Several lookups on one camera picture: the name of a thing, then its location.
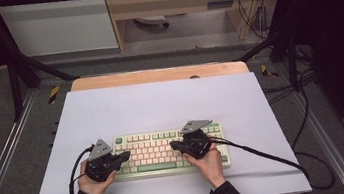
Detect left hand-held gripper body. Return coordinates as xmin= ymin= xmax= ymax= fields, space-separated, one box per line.
xmin=79 ymin=137 xmax=123 ymax=185

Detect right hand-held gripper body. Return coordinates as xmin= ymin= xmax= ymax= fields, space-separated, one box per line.
xmin=176 ymin=117 xmax=218 ymax=162

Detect green and cream keyboard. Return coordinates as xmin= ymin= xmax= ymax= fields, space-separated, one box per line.
xmin=108 ymin=120 xmax=233 ymax=184

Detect person's left hand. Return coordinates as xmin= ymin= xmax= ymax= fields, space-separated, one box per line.
xmin=75 ymin=157 xmax=120 ymax=194

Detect person's right hand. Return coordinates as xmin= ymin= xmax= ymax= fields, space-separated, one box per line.
xmin=181 ymin=140 xmax=228 ymax=194

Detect wooden table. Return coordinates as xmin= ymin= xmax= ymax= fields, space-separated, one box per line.
xmin=69 ymin=56 xmax=250 ymax=97

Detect yellow black hazard tape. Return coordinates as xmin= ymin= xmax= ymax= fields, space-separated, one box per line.
xmin=45 ymin=85 xmax=63 ymax=105
xmin=260 ymin=62 xmax=280 ymax=80

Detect office chair base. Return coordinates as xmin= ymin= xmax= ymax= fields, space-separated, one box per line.
xmin=133 ymin=13 xmax=171 ymax=33

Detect white cabinet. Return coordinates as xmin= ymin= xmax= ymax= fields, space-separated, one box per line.
xmin=0 ymin=0 xmax=120 ymax=63

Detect light wooden desk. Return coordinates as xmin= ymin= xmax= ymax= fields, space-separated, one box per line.
xmin=103 ymin=0 xmax=297 ymax=58

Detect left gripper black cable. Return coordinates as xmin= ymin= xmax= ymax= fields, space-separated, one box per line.
xmin=63 ymin=145 xmax=102 ymax=194

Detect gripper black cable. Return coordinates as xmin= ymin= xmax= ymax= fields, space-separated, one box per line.
xmin=63 ymin=145 xmax=102 ymax=194
xmin=210 ymin=121 xmax=336 ymax=194

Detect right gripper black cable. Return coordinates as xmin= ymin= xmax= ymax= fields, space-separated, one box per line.
xmin=210 ymin=121 xmax=336 ymax=194

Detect black floor cables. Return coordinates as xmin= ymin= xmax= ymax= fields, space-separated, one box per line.
xmin=256 ymin=42 xmax=328 ymax=153

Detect hanging cable bundle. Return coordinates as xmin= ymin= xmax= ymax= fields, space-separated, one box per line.
xmin=236 ymin=0 xmax=275 ymax=42

